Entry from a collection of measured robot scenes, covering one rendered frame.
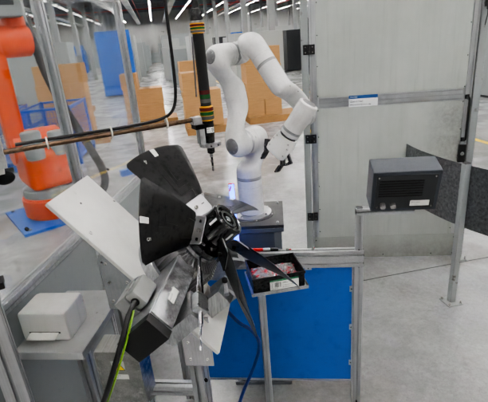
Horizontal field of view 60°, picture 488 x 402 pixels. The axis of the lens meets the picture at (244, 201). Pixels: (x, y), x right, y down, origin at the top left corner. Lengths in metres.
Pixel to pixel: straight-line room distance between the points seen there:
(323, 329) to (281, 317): 0.21
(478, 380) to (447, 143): 1.61
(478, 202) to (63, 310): 2.30
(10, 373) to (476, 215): 2.48
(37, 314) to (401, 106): 2.61
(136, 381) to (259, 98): 8.32
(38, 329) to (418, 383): 1.86
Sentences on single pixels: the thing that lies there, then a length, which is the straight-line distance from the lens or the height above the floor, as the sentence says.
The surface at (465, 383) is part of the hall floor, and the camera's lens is 2.63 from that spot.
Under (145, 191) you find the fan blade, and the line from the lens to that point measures 1.12.
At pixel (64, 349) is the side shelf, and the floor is 0.86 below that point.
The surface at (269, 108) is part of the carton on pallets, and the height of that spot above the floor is 0.30.
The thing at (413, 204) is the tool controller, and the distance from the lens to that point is 1.83.
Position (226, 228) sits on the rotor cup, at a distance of 1.29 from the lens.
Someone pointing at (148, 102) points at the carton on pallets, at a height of 0.54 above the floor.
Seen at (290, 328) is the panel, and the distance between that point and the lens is 2.12.
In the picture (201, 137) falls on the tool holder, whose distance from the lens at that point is 1.34.
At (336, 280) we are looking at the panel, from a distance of 1.97.
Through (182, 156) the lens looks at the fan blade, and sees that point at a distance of 1.47.
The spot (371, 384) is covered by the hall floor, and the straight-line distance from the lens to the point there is 2.51.
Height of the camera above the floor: 1.75
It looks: 21 degrees down
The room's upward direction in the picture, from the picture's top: 5 degrees counter-clockwise
